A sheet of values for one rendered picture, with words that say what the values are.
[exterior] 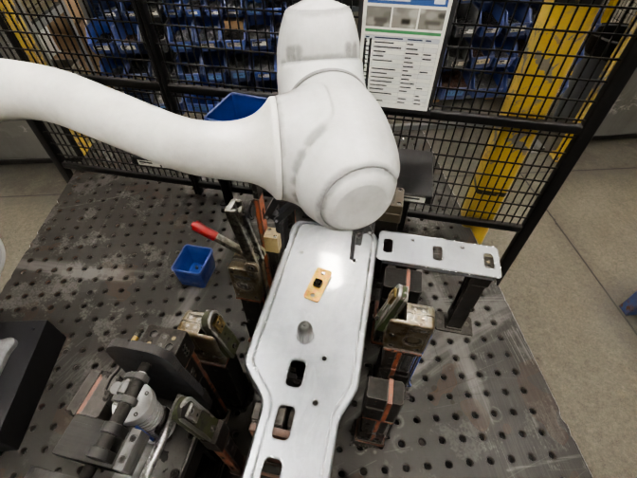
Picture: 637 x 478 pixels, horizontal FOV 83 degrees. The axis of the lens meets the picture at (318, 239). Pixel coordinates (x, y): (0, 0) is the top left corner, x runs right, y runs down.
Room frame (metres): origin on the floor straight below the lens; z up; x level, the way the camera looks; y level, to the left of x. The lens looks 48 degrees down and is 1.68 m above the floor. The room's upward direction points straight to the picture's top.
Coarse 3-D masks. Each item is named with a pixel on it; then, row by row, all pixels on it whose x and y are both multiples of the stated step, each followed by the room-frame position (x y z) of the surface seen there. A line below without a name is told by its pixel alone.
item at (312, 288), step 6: (318, 270) 0.51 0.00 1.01; (324, 270) 0.51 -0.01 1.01; (318, 276) 0.49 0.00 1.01; (324, 276) 0.49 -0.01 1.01; (330, 276) 0.49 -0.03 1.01; (312, 282) 0.48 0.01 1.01; (324, 282) 0.48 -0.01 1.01; (306, 288) 0.46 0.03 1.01; (312, 288) 0.46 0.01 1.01; (318, 288) 0.46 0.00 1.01; (324, 288) 0.46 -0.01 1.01; (306, 294) 0.45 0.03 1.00; (318, 294) 0.44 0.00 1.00; (312, 300) 0.43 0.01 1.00; (318, 300) 0.43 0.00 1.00
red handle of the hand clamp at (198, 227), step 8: (192, 224) 0.52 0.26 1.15; (200, 224) 0.52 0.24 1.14; (200, 232) 0.51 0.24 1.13; (208, 232) 0.51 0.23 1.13; (216, 232) 0.52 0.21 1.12; (216, 240) 0.51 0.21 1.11; (224, 240) 0.51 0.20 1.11; (232, 248) 0.50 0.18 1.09; (240, 248) 0.50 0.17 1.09; (256, 256) 0.50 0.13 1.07
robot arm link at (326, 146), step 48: (0, 96) 0.38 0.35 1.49; (48, 96) 0.37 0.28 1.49; (96, 96) 0.35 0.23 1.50; (288, 96) 0.33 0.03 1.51; (336, 96) 0.33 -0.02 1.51; (144, 144) 0.30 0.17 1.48; (192, 144) 0.29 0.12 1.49; (240, 144) 0.29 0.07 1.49; (288, 144) 0.28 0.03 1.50; (336, 144) 0.26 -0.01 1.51; (384, 144) 0.27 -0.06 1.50; (288, 192) 0.27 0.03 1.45; (336, 192) 0.23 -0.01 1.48; (384, 192) 0.24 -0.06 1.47
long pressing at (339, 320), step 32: (288, 256) 0.56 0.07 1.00; (320, 256) 0.56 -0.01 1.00; (288, 288) 0.46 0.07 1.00; (352, 288) 0.46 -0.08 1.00; (288, 320) 0.38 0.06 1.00; (320, 320) 0.38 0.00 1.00; (352, 320) 0.38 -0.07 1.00; (256, 352) 0.31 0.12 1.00; (288, 352) 0.31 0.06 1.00; (320, 352) 0.31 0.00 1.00; (352, 352) 0.31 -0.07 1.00; (256, 384) 0.25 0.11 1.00; (320, 384) 0.25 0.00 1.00; (352, 384) 0.25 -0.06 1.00; (320, 416) 0.20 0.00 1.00; (256, 448) 0.15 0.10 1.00; (288, 448) 0.15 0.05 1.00; (320, 448) 0.15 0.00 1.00
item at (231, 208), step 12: (228, 204) 0.51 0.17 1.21; (240, 204) 0.51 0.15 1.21; (252, 204) 0.51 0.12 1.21; (228, 216) 0.49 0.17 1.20; (240, 216) 0.51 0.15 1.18; (252, 216) 0.49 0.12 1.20; (240, 228) 0.48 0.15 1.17; (240, 240) 0.49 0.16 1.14; (252, 240) 0.51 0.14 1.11; (252, 252) 0.48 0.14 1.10
